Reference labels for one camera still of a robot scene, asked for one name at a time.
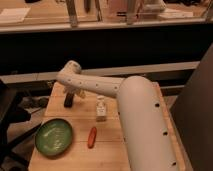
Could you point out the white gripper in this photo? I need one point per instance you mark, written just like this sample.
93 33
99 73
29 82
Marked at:
74 90

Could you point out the black eraser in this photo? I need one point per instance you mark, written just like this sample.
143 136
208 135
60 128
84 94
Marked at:
68 102

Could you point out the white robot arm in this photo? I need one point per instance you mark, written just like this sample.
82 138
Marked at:
149 146

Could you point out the small white bottle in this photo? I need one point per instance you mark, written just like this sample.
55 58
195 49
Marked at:
101 109

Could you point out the orange carrot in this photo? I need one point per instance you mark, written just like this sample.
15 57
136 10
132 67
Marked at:
92 137

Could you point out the green plate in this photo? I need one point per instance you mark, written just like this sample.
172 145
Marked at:
54 137

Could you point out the black chair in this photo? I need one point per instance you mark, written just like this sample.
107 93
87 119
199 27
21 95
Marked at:
10 113

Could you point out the wooden shelf rail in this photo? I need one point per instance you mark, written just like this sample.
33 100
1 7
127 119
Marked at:
168 71

